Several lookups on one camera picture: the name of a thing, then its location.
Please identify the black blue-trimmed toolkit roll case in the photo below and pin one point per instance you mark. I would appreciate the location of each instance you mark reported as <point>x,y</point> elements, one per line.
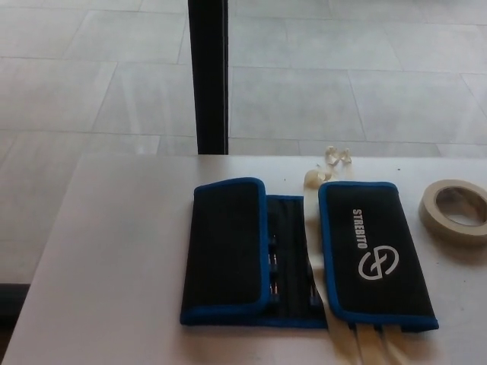
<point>224,243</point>

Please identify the blue-based screwdriver bit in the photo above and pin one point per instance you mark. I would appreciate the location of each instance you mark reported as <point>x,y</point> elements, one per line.
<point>274,293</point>
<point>273,262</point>

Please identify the black vertical pillar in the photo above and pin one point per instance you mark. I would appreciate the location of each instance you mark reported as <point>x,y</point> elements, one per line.
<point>209,76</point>

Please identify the beige masking tape roll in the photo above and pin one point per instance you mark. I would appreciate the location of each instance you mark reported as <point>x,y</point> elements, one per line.
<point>430,213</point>

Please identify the black floor base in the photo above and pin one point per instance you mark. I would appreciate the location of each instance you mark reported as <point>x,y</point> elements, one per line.
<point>11,306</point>

